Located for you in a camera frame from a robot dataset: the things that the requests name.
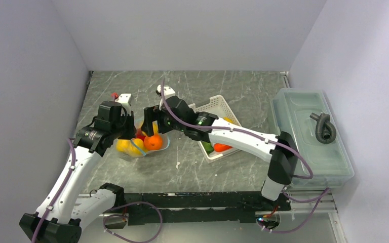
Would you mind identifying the yellow fruit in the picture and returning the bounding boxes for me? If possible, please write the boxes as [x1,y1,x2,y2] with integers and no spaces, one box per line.
[140,121,159,137]
[127,138,148,157]

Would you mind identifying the orange fruit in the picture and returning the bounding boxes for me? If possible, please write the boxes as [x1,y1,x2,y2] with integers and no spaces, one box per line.
[143,134,163,150]

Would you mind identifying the yellow lemon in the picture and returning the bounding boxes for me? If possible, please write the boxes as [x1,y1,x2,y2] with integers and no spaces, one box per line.
[116,139,131,152]

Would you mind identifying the clear zip top bag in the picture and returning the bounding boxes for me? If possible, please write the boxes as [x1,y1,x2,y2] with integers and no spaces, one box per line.
[115,119,170,157]

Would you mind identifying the white perforated plastic basket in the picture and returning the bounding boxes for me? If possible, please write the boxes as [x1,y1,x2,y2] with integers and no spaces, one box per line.
[189,95,241,164]

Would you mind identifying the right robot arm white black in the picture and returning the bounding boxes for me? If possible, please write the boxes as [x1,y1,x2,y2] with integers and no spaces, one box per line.
[141,96,299,210]

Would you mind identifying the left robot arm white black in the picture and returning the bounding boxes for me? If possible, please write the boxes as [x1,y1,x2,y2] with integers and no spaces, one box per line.
[19,100,136,242]

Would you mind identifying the green pepper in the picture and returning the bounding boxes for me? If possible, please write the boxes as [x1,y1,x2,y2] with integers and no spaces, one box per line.
[201,141,214,154]

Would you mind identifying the orange carrot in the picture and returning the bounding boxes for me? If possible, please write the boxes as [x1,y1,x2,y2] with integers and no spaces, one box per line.
[213,143,232,153]

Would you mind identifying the yellow mango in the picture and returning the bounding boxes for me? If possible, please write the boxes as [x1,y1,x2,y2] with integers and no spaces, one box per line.
[223,117,234,124]

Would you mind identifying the clear plastic storage bin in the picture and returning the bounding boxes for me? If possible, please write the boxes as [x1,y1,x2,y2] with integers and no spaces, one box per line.
[268,88,354,190]

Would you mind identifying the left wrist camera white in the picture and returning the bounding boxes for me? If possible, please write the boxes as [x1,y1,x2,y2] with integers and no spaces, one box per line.
[111,93,132,106]

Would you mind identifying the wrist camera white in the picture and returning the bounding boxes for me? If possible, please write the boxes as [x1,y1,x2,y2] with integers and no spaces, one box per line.
[156,85,176,100]
[111,93,132,106]

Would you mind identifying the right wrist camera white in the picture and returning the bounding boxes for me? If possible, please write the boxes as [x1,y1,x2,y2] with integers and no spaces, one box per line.
[156,85,176,100]

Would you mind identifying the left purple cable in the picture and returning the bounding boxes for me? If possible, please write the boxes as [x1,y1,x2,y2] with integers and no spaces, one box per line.
[30,138,77,243]

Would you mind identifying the purple cable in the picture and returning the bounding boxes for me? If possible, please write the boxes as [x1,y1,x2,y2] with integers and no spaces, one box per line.
[30,138,77,243]
[160,78,331,204]

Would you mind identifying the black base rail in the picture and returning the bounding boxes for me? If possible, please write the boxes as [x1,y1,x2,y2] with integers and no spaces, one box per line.
[106,191,291,226]

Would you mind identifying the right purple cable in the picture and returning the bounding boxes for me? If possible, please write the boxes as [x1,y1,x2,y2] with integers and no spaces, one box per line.
[160,78,331,204]

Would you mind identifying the grey corrugated hose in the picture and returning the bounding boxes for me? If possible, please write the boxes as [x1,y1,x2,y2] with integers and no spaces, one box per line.
[309,112,337,144]

